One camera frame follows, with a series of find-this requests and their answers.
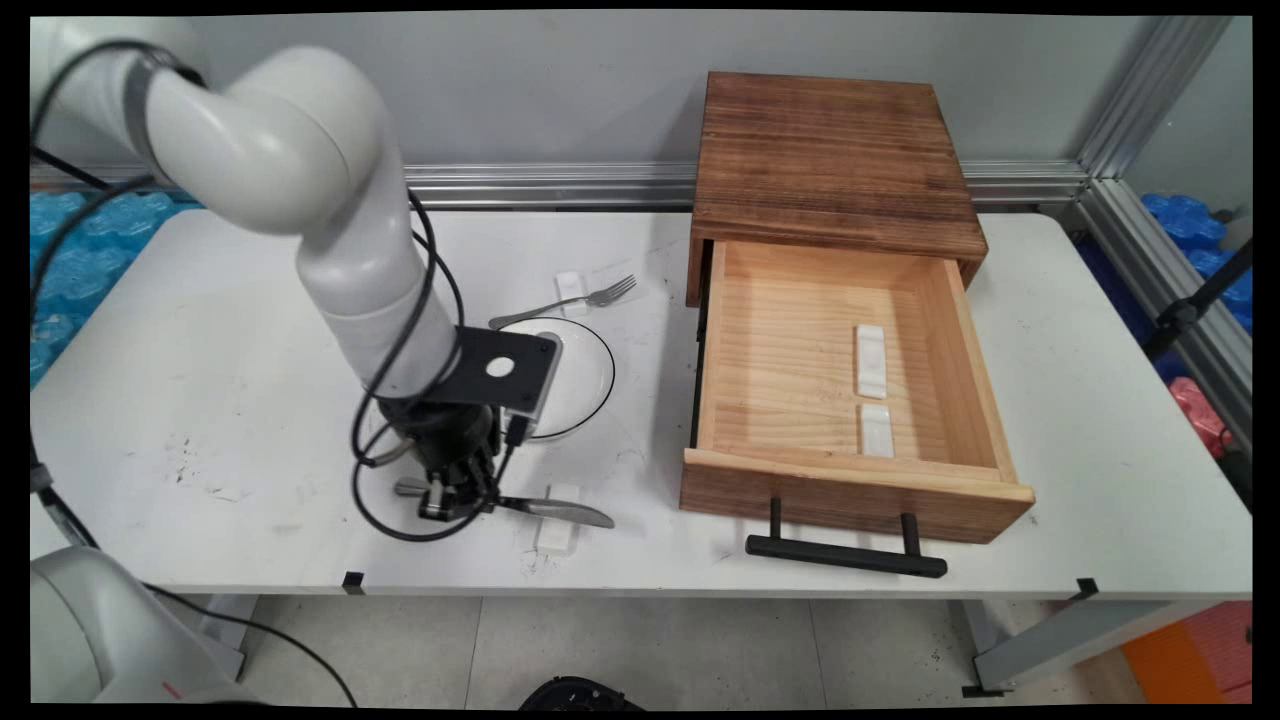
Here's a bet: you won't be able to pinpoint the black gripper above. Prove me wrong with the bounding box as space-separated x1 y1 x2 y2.
380 396 503 523

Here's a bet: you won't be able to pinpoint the silver table knife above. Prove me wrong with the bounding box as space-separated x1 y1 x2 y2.
394 477 617 530

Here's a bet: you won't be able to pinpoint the white plate black rim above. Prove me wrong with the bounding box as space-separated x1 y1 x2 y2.
515 317 617 441

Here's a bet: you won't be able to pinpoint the silver fork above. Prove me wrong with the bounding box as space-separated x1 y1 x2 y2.
488 275 639 331

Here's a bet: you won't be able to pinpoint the black round object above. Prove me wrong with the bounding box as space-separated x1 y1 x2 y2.
518 676 647 713

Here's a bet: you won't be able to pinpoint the grey table leg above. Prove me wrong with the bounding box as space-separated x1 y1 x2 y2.
195 594 261 683
960 598 1223 699

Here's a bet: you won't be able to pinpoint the light wooden drawer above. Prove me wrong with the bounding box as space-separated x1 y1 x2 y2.
679 240 1037 547

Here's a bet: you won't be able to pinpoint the short white cutlery rest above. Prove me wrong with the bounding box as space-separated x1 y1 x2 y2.
860 403 896 460

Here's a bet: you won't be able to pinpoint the long white cutlery rest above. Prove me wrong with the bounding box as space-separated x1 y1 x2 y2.
855 323 889 400

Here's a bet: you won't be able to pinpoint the blue plastic bags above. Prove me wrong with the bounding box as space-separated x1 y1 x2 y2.
30 190 203 387
1140 192 1253 337

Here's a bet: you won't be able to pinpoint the dark wooden cabinet casing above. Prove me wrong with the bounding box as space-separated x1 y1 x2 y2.
685 70 991 309

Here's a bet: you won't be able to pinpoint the red plastic bag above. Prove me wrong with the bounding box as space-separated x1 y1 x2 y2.
1168 376 1237 461

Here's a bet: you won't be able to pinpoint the orange box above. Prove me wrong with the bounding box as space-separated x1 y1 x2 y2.
1120 600 1253 706

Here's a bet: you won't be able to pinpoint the black stand pole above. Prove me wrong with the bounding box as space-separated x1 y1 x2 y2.
1140 240 1253 363

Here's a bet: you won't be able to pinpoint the black camera cable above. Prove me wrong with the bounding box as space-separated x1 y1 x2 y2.
30 40 533 706

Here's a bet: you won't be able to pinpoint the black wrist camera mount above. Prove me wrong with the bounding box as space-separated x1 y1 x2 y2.
438 326 562 442

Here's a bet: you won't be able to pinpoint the long aluminium frame rail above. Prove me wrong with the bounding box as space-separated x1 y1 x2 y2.
30 160 1091 214

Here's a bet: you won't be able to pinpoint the black drawer handle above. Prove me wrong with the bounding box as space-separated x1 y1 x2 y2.
745 496 949 580

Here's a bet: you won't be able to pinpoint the black cable strap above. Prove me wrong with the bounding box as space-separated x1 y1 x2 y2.
120 45 208 173

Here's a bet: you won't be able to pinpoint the black cable with metal plug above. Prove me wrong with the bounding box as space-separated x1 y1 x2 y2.
30 145 201 331

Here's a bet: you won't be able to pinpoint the aluminium side frame rail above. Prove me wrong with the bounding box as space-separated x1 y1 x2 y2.
1072 178 1253 453

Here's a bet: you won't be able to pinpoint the aluminium frame post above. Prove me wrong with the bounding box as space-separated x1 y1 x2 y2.
1075 15 1237 183

